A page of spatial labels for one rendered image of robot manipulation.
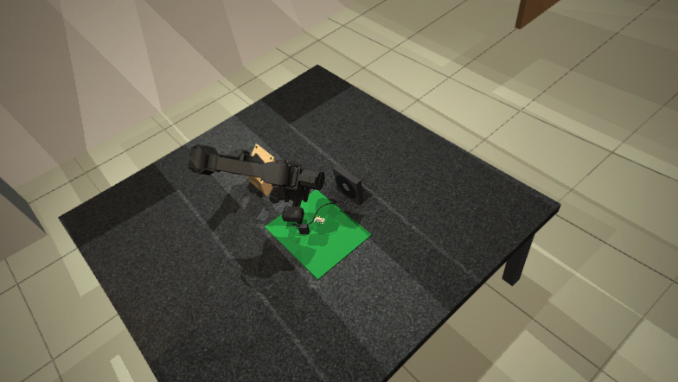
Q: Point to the green circuit board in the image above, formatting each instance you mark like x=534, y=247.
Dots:
x=333, y=235

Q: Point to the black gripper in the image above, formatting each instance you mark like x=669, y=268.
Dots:
x=295, y=213

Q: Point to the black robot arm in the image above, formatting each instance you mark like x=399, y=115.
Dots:
x=281, y=174

